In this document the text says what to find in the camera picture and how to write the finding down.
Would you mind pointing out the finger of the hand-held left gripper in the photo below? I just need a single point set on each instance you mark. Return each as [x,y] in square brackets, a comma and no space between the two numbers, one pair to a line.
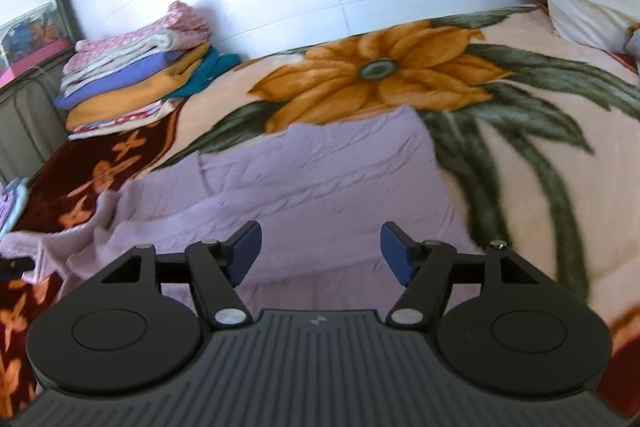
[12,268]

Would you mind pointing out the grey bed headboard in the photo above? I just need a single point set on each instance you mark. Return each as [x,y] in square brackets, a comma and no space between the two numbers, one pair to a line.
[27,117]

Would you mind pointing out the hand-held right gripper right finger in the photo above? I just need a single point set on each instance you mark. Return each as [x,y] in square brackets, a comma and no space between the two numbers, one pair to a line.
[395,252]

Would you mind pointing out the lilac knitted sweater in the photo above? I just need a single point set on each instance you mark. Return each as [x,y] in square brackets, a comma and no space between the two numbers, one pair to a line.
[310,187]

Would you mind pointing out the clear plastic box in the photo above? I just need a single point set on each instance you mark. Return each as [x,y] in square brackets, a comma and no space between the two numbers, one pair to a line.
[30,42]

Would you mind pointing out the floral fleece blanket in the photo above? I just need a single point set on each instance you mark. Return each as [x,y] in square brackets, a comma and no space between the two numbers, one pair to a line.
[530,122]

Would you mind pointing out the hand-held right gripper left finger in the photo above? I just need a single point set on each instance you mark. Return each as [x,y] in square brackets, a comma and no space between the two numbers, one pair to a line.
[246,251]

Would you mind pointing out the light blue folded cloth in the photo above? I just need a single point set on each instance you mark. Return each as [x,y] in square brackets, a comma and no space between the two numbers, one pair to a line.
[11,207]

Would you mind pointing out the stack of folded clothes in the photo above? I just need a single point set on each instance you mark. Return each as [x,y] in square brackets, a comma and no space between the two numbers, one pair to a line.
[145,67]

